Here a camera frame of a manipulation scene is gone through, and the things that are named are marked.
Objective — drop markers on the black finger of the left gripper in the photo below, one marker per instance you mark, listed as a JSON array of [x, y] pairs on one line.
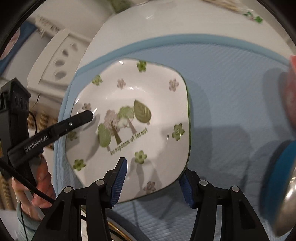
[[63, 127]]

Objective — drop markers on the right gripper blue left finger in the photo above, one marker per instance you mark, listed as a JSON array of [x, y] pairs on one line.
[[117, 180]]

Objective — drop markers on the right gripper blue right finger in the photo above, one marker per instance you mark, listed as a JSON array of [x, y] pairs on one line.
[[187, 189]]

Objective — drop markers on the square forest plate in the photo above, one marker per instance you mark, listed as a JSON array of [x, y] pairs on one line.
[[140, 112]]

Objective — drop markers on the blue steel bowl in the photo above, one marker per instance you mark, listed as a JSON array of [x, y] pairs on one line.
[[277, 194]]

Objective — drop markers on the pink cartoon bowl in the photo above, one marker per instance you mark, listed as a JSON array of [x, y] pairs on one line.
[[289, 93]]

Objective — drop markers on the person's left hand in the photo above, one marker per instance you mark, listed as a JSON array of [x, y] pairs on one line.
[[43, 184]]

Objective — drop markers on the round blue leaf plate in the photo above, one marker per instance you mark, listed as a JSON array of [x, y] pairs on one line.
[[122, 229]]

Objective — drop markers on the white chair far left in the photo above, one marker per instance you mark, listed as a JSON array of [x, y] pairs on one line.
[[56, 66]]

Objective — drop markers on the blue fridge cover cloth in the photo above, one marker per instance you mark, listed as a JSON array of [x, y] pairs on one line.
[[16, 42]]

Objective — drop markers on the glass vase green stems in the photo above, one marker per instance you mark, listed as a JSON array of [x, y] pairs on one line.
[[121, 5]]

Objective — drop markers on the green candy wrapper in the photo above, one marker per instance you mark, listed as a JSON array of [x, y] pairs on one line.
[[252, 17]]

